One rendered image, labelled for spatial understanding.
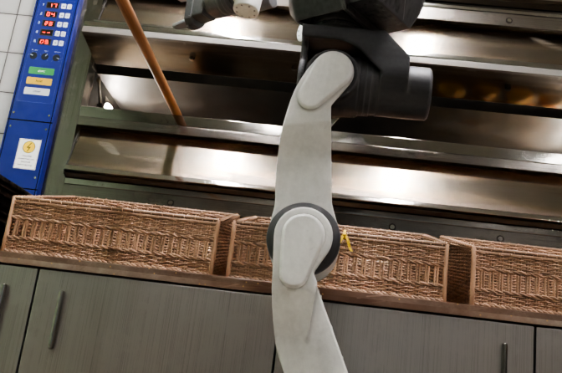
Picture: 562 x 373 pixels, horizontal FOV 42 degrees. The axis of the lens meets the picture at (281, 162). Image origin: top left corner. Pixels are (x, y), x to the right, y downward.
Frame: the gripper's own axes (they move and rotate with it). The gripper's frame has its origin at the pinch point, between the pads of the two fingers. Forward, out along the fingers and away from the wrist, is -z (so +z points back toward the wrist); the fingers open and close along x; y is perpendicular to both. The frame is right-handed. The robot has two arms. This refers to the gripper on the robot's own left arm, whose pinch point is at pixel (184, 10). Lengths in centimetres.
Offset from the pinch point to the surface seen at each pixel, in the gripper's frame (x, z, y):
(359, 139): 13, 9, 77
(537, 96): -7, 58, 109
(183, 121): 12, -40, 43
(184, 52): -10, -36, 35
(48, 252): 67, -26, -9
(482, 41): -27, 41, 102
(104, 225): 58, -16, -2
